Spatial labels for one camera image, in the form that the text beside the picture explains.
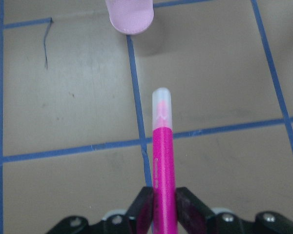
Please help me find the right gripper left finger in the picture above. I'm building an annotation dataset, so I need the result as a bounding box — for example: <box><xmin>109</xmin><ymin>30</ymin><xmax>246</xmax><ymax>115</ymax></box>
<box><xmin>45</xmin><ymin>186</ymin><xmax>154</xmax><ymax>234</ymax></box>

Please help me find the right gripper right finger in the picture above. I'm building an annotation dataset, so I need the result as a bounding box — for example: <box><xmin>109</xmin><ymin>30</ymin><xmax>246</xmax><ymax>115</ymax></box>
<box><xmin>175</xmin><ymin>186</ymin><xmax>293</xmax><ymax>234</ymax></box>

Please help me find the pink marker pen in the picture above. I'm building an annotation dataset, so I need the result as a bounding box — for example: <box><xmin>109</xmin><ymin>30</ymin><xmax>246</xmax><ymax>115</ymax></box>
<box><xmin>152</xmin><ymin>87</ymin><xmax>178</xmax><ymax>234</ymax></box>

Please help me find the pink mesh cup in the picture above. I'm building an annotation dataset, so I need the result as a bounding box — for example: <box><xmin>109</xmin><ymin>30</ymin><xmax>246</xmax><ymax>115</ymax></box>
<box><xmin>105</xmin><ymin>0</ymin><xmax>154</xmax><ymax>35</ymax></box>

